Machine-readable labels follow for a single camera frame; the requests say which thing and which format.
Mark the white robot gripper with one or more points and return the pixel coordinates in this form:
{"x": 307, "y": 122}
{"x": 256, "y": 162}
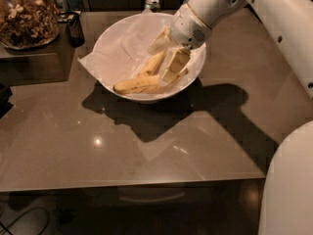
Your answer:
{"x": 186, "y": 28}

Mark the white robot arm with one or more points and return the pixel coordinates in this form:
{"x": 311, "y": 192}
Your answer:
{"x": 287, "y": 199}

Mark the rear yellow banana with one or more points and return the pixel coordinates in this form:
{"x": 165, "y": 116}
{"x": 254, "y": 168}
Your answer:
{"x": 152, "y": 64}

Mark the yellow banana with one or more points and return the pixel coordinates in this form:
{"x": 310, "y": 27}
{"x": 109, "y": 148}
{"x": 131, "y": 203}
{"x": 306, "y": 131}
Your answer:
{"x": 152, "y": 64}
{"x": 147, "y": 83}

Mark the front yellow banana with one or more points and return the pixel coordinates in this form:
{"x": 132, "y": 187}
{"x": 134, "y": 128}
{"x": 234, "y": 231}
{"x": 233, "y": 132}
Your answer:
{"x": 147, "y": 83}

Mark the white bowl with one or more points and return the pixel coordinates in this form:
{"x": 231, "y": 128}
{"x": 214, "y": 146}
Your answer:
{"x": 130, "y": 49}

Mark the white paper liner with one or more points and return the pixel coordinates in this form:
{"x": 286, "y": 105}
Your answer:
{"x": 127, "y": 46}

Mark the green soda can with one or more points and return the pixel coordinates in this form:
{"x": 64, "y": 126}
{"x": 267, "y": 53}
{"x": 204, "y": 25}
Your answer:
{"x": 152, "y": 5}

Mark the black box on counter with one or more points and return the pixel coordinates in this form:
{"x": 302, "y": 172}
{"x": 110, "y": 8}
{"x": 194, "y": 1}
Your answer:
{"x": 72, "y": 20}

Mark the dark raised tray stand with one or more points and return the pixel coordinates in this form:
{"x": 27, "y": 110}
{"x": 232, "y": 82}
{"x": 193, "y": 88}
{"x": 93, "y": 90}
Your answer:
{"x": 50, "y": 63}

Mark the glass jar of snacks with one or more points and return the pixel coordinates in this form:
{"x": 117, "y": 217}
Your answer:
{"x": 26, "y": 24}

